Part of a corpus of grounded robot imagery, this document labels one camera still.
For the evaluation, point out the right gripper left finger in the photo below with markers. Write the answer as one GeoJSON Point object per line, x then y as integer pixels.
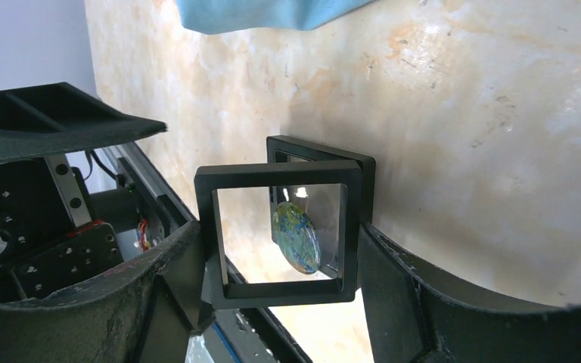
{"type": "Point", "coordinates": [143, 310]}

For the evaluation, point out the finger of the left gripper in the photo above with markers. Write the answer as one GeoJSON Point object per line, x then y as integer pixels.
{"type": "Point", "coordinates": [59, 118]}

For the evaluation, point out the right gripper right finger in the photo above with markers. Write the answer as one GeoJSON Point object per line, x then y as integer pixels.
{"type": "Point", "coordinates": [418, 312]}

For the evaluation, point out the black square frame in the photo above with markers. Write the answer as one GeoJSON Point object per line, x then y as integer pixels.
{"type": "Point", "coordinates": [321, 203]}
{"type": "Point", "coordinates": [209, 179]}

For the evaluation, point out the round green brooch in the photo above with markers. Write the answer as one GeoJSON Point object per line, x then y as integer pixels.
{"type": "Point", "coordinates": [295, 235]}

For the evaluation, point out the light blue t-shirt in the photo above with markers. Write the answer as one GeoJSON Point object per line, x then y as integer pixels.
{"type": "Point", "coordinates": [213, 17]}

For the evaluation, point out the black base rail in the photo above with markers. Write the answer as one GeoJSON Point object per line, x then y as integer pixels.
{"type": "Point", "coordinates": [54, 234]}

